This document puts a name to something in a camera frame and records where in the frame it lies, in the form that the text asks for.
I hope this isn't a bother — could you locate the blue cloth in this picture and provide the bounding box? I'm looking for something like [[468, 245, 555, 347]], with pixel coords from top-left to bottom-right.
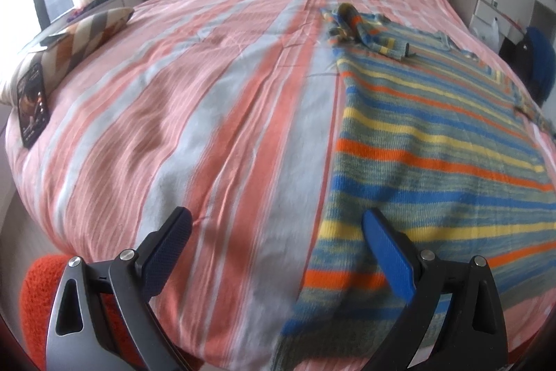
[[525, 25, 556, 94]]

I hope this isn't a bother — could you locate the black jacket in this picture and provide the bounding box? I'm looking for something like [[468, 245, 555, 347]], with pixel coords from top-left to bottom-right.
[[499, 30, 549, 103]]

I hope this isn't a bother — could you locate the chevron patterned pillow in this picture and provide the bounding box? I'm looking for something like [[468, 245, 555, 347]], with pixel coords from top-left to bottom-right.
[[0, 7, 134, 107]]

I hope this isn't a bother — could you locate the black smartphone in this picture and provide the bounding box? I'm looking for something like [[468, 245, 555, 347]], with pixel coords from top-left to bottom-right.
[[16, 62, 50, 147]]

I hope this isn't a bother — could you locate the white plastic bag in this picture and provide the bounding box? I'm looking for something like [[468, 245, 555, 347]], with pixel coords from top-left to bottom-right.
[[473, 16, 501, 46]]

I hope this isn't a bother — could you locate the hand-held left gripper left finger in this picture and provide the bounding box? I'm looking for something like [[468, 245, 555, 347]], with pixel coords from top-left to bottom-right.
[[45, 206, 194, 371]]

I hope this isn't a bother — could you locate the orange fuzzy cloth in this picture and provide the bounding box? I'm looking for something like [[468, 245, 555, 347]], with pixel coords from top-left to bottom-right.
[[19, 256, 205, 371]]

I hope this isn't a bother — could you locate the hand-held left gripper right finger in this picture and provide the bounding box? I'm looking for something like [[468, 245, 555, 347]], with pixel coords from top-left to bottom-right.
[[362, 208, 509, 371]]

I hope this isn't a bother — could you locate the bed with pink striped cover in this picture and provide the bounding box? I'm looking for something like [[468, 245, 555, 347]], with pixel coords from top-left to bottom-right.
[[4, 0, 556, 371]]

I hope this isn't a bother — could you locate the white dresser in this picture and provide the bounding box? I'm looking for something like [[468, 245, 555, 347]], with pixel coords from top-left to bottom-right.
[[449, 0, 523, 46]]

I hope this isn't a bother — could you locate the striped knit sweater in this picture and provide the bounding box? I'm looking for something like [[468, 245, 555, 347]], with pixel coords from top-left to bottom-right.
[[271, 3, 556, 371]]

